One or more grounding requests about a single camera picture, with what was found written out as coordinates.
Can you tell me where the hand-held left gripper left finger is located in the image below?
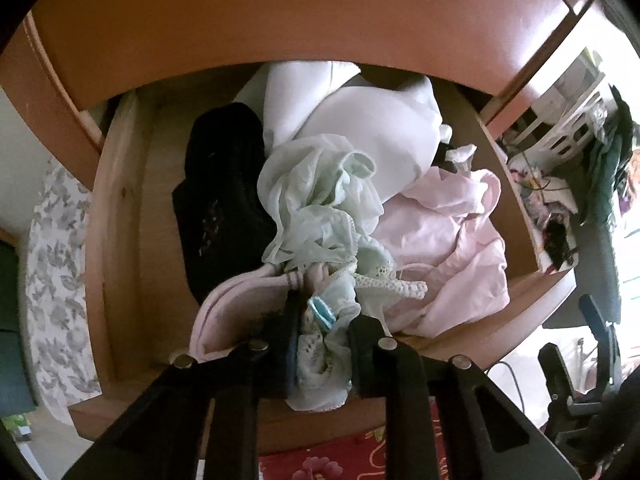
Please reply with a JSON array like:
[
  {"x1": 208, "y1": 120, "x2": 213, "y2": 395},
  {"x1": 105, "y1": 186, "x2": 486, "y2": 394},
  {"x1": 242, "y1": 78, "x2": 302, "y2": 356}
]
[{"x1": 62, "y1": 280, "x2": 306, "y2": 480}]

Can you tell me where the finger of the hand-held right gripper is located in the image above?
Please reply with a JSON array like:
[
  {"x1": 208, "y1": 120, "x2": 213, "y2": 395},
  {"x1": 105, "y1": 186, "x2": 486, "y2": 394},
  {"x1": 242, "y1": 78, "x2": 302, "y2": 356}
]
[
  {"x1": 537, "y1": 345, "x2": 584, "y2": 411},
  {"x1": 579, "y1": 294, "x2": 624, "y2": 396}
]

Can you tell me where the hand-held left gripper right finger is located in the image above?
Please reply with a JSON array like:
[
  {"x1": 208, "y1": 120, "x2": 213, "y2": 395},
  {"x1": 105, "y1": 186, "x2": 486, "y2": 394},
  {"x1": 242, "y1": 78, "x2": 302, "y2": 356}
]
[{"x1": 346, "y1": 314, "x2": 583, "y2": 480}]

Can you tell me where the pale pink underwear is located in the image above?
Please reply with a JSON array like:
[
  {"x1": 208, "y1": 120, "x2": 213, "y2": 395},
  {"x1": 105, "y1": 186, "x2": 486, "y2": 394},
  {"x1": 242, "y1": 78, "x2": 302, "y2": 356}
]
[{"x1": 190, "y1": 267, "x2": 301, "y2": 363}]

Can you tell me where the pink garment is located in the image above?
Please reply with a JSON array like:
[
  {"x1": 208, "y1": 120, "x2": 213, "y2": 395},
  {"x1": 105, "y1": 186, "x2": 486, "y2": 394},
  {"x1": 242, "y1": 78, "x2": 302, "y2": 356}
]
[{"x1": 372, "y1": 167, "x2": 511, "y2": 338}]

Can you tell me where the mint green lace underwear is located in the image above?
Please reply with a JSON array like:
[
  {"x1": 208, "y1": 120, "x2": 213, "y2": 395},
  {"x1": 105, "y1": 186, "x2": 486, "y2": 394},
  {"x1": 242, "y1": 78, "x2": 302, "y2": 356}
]
[{"x1": 257, "y1": 134, "x2": 429, "y2": 411}]

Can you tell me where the black underwear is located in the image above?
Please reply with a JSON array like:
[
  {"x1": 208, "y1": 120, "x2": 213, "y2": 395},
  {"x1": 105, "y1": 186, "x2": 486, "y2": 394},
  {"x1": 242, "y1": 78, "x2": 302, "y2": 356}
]
[{"x1": 172, "y1": 102, "x2": 281, "y2": 306}]

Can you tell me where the wooden nightstand drawer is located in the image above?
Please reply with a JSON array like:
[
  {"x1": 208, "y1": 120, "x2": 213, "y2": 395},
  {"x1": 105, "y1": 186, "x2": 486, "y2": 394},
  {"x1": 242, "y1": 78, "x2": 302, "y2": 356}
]
[
  {"x1": 67, "y1": 57, "x2": 578, "y2": 456},
  {"x1": 30, "y1": 0, "x2": 581, "y2": 111}
]

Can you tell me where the white ruffled underwear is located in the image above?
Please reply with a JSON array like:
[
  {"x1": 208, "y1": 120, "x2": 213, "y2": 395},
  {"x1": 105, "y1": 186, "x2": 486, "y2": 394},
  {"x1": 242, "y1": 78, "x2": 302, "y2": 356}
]
[{"x1": 442, "y1": 143, "x2": 477, "y2": 165}]

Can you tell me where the white smooth garment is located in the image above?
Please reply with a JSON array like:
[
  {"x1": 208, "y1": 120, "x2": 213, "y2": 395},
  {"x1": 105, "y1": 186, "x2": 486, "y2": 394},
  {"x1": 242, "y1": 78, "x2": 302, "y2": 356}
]
[{"x1": 262, "y1": 60, "x2": 453, "y2": 196}]

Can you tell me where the olive green cushion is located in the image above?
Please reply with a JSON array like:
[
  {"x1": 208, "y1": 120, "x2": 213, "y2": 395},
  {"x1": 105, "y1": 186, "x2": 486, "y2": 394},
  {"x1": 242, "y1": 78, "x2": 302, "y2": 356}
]
[{"x1": 542, "y1": 220, "x2": 623, "y2": 331}]

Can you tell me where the red floral blanket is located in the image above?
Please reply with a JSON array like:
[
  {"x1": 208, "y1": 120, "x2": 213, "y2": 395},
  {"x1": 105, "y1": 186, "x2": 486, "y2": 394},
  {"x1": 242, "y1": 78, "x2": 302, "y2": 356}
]
[{"x1": 195, "y1": 400, "x2": 451, "y2": 480}]

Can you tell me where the black fuzzy object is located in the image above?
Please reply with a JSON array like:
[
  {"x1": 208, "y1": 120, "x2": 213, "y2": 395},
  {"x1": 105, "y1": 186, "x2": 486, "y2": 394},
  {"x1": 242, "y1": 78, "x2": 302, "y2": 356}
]
[{"x1": 542, "y1": 220, "x2": 576, "y2": 268}]

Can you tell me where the teal jacket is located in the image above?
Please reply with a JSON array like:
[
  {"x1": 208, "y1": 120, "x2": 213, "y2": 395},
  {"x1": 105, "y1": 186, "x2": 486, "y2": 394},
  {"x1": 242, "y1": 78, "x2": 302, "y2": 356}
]
[{"x1": 582, "y1": 85, "x2": 640, "y2": 226}]

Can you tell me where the white cutout rack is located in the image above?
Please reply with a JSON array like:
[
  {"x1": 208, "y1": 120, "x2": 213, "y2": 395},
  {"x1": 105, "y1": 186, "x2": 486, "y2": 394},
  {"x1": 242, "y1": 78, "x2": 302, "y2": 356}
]
[{"x1": 505, "y1": 47, "x2": 623, "y2": 161}]

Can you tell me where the grey floral bed sheet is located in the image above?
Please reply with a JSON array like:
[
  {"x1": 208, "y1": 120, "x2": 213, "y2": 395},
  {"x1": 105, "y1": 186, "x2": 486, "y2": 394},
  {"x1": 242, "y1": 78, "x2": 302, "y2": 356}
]
[{"x1": 22, "y1": 157, "x2": 101, "y2": 426}]

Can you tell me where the dark grey panel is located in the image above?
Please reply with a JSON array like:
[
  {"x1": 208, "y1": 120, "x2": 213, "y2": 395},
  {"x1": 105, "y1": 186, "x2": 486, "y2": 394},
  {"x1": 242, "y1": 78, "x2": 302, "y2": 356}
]
[{"x1": 0, "y1": 240, "x2": 38, "y2": 416}]

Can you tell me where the wooden nightstand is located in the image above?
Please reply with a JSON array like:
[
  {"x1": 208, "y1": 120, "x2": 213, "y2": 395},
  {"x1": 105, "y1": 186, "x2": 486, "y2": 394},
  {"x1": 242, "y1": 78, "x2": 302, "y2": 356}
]
[{"x1": 0, "y1": 0, "x2": 608, "y2": 181}]

